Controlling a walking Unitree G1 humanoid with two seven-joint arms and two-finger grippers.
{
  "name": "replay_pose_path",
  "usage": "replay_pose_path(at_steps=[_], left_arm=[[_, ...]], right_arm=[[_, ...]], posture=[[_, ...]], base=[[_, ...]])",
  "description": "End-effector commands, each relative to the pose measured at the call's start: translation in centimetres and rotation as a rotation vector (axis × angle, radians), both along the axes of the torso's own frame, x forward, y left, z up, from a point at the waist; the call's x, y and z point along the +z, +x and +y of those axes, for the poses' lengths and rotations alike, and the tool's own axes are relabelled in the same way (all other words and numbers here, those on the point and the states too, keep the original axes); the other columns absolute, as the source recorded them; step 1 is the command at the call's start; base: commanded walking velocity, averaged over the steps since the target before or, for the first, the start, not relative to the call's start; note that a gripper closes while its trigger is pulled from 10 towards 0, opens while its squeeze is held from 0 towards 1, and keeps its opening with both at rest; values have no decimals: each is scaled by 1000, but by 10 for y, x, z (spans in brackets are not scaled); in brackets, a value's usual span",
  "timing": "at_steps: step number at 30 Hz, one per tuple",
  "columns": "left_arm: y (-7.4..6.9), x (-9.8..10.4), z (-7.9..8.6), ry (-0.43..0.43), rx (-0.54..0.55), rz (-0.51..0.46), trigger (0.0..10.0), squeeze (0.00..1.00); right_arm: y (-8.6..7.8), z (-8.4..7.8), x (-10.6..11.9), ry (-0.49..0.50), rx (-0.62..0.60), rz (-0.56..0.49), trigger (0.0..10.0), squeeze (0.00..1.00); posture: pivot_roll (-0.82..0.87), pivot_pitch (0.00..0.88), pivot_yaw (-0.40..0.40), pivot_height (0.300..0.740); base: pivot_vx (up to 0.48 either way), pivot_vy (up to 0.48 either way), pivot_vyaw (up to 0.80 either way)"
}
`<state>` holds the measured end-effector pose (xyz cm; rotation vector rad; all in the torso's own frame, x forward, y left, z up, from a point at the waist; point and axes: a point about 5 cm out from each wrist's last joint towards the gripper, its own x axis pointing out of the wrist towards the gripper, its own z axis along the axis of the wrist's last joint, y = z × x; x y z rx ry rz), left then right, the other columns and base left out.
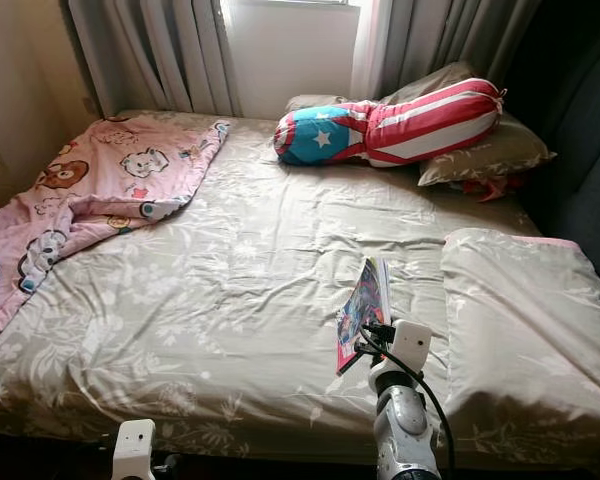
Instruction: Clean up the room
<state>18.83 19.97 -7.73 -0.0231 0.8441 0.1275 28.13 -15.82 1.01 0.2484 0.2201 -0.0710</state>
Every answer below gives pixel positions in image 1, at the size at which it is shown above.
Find pink comic magazine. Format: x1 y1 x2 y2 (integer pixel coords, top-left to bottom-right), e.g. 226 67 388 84
335 257 393 376

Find grey floral bedspread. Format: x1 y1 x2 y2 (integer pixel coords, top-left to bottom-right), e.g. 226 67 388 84
0 108 600 471

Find folded grey floral duvet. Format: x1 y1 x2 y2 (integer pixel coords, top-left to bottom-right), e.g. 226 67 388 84
440 228 600 451

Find red cloth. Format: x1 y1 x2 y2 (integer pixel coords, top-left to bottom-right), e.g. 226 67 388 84
460 172 526 201

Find grey floral pillow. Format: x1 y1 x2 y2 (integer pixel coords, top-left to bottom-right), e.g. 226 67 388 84
285 62 557 188

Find star striped bolster pillow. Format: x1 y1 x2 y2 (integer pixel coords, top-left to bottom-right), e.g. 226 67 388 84
273 78 507 166

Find dark upholstered headboard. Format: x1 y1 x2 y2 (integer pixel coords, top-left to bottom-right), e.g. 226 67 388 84
505 0 600 321

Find pink sheer curtain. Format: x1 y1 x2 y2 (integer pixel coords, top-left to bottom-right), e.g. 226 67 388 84
350 0 399 101

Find grey curtain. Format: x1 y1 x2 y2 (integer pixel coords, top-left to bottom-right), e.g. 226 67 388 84
65 0 241 119
380 0 541 96

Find pink cartoon blanket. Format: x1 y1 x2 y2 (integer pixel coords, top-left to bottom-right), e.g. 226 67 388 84
0 115 231 351

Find bright window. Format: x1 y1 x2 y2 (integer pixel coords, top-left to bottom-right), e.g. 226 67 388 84
225 0 366 9

